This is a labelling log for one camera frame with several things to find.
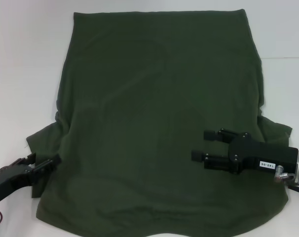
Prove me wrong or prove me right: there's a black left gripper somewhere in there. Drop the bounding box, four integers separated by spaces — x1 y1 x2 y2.
0 152 62 199

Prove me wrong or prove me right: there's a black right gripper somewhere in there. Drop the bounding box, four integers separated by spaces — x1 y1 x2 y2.
191 127 299 176

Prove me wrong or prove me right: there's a dark green shirt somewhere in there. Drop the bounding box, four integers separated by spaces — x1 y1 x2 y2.
25 9 293 237

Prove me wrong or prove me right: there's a right gripper silver plug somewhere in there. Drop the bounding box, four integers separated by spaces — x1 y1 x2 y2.
274 166 285 184

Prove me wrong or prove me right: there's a right arm cable with connector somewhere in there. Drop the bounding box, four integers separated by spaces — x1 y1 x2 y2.
279 172 299 196

